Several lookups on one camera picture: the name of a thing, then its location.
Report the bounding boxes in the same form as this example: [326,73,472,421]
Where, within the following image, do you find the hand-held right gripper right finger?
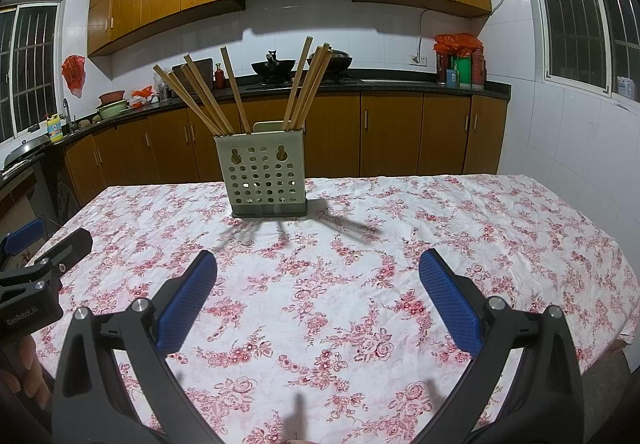
[415,249,586,444]

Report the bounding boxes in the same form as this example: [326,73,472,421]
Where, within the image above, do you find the person's left hand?
[0,336,53,410]

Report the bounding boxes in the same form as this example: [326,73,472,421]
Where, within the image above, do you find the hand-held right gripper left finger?
[51,250,226,444]

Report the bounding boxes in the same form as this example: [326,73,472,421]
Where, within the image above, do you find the black kitchen countertop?
[0,76,512,175]

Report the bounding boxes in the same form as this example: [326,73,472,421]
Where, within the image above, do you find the light green perforated utensil holder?
[214,121,308,219]

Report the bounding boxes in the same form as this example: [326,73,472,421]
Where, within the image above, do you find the green basin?
[96,101,132,121]

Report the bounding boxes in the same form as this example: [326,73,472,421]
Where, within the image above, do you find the dark cutting board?
[172,58,214,97]

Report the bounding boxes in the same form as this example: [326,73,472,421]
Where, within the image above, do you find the wooden base cabinets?
[62,91,508,205]

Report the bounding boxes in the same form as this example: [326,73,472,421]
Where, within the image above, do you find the black wok with lid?
[307,48,353,74]

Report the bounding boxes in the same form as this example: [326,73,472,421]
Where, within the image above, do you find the red and white plastic bag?
[131,86,157,108]

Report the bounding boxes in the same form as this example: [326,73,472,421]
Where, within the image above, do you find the yellow detergent bottle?
[40,113,65,145]

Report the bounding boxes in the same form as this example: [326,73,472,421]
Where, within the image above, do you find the green carton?
[454,54,473,88]

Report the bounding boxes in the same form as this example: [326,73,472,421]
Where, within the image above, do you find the black wok with handle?
[251,50,296,83]

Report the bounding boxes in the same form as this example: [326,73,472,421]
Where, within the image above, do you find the barred window with white frame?
[0,0,68,145]
[512,0,640,115]

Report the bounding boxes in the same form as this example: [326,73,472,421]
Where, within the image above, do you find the red plastic bag over bottles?
[433,32,484,57]

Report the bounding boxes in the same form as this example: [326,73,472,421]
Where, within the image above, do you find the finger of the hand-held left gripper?
[0,228,94,292]
[0,218,47,257]

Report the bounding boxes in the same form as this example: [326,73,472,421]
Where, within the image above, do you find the gas stove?
[257,72,363,85]

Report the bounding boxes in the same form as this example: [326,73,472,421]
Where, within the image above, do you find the bunch of wooden chopsticks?
[152,36,333,137]

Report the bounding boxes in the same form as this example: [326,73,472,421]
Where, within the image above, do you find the white wall cable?
[417,0,523,59]

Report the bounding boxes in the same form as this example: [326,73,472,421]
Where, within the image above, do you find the red bag hanging on wall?
[61,55,87,98]

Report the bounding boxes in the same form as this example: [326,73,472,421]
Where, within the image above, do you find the pink floral tablecloth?
[27,172,633,444]

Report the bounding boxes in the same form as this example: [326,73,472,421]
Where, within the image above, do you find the dark frying pan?
[2,136,51,169]

